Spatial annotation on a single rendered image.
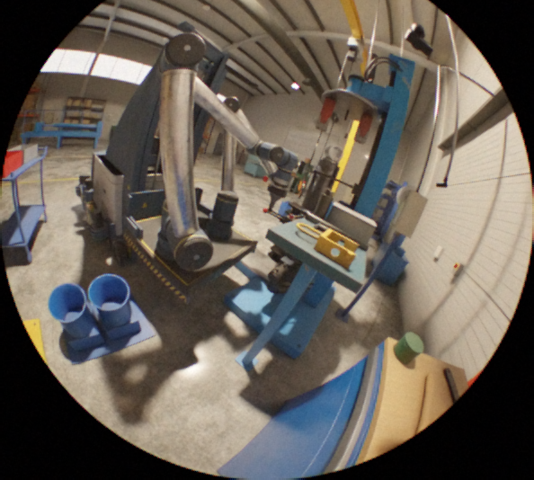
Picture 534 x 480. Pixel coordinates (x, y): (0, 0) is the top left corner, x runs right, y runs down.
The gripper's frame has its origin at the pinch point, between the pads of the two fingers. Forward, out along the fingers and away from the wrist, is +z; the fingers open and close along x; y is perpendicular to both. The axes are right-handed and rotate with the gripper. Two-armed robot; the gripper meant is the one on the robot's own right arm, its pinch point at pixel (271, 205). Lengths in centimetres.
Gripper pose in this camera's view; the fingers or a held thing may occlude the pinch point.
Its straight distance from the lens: 121.6
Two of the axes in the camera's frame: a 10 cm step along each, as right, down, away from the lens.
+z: -3.3, 8.9, 3.0
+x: 7.7, 4.4, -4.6
